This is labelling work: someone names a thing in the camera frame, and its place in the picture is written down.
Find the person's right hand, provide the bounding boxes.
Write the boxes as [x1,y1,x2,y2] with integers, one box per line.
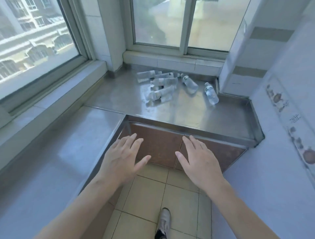
[175,135,229,194]

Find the person's left hand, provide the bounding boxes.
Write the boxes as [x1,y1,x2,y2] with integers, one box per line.
[98,133,152,187]

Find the pile of clear water bottles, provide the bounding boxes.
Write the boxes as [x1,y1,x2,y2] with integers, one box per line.
[136,70,220,107]

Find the person's left forearm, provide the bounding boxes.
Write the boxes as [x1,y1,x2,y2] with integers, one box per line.
[34,173,122,239]

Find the person's right forearm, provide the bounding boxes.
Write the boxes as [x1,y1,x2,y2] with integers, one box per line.
[205,180,281,239]

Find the grey sneaker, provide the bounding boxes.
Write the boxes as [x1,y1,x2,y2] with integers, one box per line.
[155,207,172,237]

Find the black trouser leg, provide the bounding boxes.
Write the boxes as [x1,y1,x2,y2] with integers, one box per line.
[154,228,168,239]

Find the white framed sliding window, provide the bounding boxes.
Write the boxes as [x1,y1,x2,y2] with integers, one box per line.
[123,0,251,59]

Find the large white framed window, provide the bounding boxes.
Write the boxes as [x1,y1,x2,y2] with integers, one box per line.
[0,0,96,116]

